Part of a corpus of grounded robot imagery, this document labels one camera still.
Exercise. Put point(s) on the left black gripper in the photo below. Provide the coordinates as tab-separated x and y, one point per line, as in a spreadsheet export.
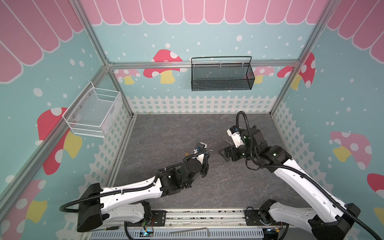
205	166

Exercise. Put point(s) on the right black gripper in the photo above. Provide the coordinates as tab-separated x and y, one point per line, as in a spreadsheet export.
227	152

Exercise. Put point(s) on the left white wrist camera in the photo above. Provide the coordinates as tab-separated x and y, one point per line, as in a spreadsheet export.
200	147

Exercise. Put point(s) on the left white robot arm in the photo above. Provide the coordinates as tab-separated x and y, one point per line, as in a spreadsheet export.
99	206

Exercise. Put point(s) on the large hex key front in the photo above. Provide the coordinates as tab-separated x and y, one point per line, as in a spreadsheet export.
208	234

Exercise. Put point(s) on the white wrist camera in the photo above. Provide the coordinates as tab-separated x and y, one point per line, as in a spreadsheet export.
237	139
200	147

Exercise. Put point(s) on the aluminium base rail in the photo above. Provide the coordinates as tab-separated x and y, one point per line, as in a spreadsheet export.
224	224

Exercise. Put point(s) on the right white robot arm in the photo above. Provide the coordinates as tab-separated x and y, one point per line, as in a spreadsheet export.
328	218

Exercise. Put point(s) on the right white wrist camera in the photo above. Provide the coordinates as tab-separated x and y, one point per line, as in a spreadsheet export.
237	139

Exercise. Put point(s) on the black mesh wall basket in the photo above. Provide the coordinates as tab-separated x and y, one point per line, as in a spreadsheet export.
228	73

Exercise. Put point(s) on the white wire wall basket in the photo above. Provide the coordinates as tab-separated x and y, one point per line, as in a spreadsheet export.
93	112

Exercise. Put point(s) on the screwdriver on rail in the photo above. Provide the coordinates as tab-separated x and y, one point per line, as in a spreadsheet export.
113	228

